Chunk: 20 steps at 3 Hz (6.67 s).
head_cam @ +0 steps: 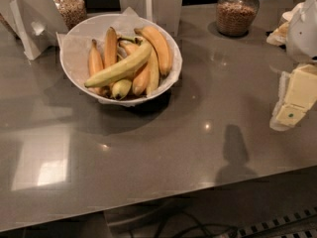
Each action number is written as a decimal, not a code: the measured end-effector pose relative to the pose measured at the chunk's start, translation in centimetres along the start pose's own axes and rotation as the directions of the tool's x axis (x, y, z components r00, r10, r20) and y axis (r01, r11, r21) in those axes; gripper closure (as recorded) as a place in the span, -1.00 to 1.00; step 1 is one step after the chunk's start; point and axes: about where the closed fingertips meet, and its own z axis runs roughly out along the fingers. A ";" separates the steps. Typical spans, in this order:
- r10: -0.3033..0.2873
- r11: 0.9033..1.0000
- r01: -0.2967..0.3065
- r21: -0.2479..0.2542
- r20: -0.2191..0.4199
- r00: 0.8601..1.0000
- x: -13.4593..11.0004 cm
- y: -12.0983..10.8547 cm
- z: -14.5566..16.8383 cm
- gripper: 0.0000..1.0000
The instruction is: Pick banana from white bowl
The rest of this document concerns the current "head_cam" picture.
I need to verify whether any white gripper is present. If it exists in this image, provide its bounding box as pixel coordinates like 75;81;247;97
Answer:
266;0;317;131

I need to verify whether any curved yellow banana right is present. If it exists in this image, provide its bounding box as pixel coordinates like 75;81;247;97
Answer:
134;26;172;76

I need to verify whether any slim yellow banana right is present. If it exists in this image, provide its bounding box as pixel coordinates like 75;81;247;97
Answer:
146;51;159;95

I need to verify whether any orange-yellow lower banana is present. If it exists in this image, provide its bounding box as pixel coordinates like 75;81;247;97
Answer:
132;65;150;96

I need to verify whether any long greenish yellow banana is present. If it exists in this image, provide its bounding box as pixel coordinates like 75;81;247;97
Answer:
84;42;153;88

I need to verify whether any short banana centre back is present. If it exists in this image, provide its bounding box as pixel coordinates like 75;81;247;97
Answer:
119;41;139;56

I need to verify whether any small green-tipped banana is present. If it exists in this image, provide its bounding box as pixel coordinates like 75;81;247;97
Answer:
112;78;132;100

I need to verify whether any upright yellow banana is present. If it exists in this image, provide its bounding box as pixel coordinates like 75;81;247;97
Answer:
104;27;117;67

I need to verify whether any yellow banana far left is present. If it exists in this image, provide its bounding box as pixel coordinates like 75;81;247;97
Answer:
87;39;110;97

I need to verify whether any white bowl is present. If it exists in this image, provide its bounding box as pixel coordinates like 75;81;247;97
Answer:
58;13;183;105

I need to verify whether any glass jar of grains right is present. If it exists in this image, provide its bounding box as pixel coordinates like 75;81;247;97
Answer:
216;0;260;37

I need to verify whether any glass jar of grains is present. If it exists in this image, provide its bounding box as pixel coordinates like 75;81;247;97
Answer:
53;0;87;30
216;0;260;37

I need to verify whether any white napkin holder centre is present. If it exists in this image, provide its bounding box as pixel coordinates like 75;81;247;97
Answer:
119;0;182;37

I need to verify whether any white napkin holder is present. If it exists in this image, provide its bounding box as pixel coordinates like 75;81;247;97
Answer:
0;0;68;60
119;0;182;37

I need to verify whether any black white striped strip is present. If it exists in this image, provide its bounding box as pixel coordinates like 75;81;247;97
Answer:
216;206;317;238

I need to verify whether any glass jar of grains left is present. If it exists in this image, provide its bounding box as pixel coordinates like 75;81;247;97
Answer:
53;0;87;30

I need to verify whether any white napkin holder left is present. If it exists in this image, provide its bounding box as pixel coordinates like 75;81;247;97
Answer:
0;0;68;60

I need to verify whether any black cable under table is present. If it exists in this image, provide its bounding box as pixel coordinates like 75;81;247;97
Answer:
128;200;240;238

